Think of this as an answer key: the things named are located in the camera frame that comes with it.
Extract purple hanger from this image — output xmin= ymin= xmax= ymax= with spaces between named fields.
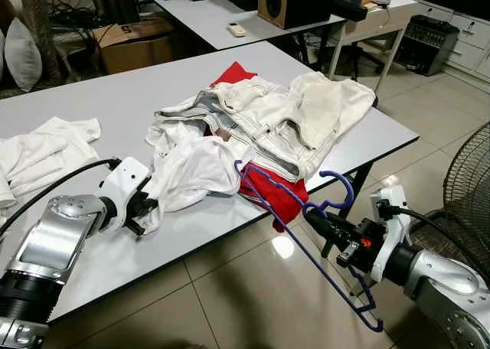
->
xmin=234 ymin=160 xmax=384 ymax=333

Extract white t-shirt with black print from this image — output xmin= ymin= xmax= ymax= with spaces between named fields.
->
xmin=0 ymin=117 xmax=102 ymax=208

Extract black table leg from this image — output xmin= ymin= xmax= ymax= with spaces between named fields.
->
xmin=348 ymin=161 xmax=376 ymax=201

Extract red garment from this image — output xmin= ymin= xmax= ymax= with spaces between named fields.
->
xmin=211 ymin=60 xmax=309 ymax=233

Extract cream shorts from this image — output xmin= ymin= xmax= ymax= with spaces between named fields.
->
xmin=291 ymin=71 xmax=377 ymax=152

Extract black standing fan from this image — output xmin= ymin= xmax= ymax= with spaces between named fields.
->
xmin=425 ymin=122 xmax=490 ymax=289

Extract cardboard box with black label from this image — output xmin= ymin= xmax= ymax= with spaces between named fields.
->
xmin=92 ymin=18 xmax=182 ymax=76

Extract grey pillow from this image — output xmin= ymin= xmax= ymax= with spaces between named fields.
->
xmin=4 ymin=16 xmax=44 ymax=93

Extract white drawer cabinet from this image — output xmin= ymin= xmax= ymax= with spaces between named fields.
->
xmin=413 ymin=1 xmax=490 ymax=80

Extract black audio mixer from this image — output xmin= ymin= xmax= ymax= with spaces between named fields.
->
xmin=393 ymin=14 xmax=461 ymax=77

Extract white desk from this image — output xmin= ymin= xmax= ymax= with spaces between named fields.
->
xmin=153 ymin=0 xmax=420 ymax=82

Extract black organizer tray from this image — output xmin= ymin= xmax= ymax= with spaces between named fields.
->
xmin=332 ymin=0 xmax=370 ymax=23

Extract grey palm trunk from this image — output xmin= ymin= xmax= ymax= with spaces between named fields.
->
xmin=14 ymin=0 xmax=60 ymax=63

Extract wooden speaker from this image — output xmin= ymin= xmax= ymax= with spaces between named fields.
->
xmin=257 ymin=0 xmax=339 ymax=31

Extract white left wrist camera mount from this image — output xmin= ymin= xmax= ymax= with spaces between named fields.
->
xmin=100 ymin=156 xmax=152 ymax=231

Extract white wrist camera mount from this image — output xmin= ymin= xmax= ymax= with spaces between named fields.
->
xmin=370 ymin=184 xmax=410 ymax=281
xmin=100 ymin=156 xmax=152 ymax=231

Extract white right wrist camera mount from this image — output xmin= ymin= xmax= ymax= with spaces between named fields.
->
xmin=370 ymin=184 xmax=410 ymax=281

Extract black cable tangle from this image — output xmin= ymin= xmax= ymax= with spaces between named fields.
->
xmin=47 ymin=0 xmax=119 ymax=30

